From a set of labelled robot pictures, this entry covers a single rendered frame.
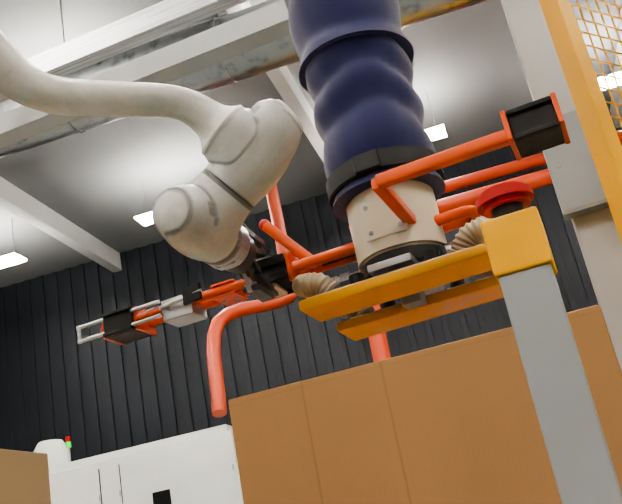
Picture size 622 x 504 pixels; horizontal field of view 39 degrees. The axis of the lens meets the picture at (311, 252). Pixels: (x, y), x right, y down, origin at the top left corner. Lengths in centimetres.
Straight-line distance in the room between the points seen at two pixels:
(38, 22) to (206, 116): 778
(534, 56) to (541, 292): 184
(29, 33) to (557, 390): 856
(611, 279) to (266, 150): 138
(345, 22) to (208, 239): 58
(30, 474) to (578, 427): 62
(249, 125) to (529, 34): 159
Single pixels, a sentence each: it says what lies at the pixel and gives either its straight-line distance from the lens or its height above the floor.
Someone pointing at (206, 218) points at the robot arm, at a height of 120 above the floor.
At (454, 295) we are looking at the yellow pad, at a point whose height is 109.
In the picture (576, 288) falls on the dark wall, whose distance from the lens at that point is 1249.
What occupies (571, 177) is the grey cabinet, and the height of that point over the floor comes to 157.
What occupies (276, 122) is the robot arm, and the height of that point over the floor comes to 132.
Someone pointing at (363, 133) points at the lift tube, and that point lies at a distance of 161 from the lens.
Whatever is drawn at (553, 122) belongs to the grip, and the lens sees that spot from 132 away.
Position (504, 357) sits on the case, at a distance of 134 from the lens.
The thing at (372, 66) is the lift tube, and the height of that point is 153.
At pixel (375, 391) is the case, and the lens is 136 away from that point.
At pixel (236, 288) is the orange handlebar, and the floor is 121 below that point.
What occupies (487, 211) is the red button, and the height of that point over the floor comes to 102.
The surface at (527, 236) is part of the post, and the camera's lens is 102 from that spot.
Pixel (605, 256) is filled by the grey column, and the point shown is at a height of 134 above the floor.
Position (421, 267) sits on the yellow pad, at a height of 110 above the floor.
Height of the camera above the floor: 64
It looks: 21 degrees up
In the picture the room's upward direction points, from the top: 11 degrees counter-clockwise
